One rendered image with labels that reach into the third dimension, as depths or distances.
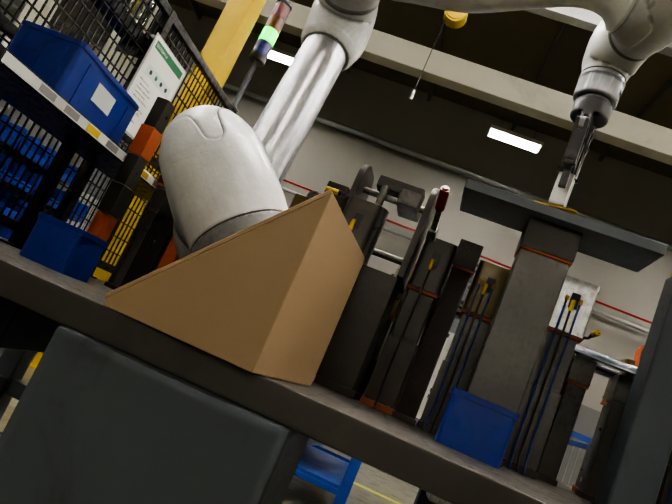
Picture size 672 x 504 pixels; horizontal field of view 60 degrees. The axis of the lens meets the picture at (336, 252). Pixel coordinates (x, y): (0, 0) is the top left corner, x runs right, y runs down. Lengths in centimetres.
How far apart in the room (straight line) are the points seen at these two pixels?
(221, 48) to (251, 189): 165
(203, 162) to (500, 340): 61
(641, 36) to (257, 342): 90
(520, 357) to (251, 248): 60
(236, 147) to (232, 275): 23
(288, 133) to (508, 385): 62
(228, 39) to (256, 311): 187
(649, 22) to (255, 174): 75
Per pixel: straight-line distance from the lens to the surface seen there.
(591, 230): 115
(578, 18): 415
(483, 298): 129
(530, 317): 112
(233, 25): 247
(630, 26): 124
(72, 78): 143
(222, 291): 68
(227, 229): 78
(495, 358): 111
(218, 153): 83
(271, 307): 66
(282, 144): 113
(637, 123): 532
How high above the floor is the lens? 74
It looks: 11 degrees up
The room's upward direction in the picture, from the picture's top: 24 degrees clockwise
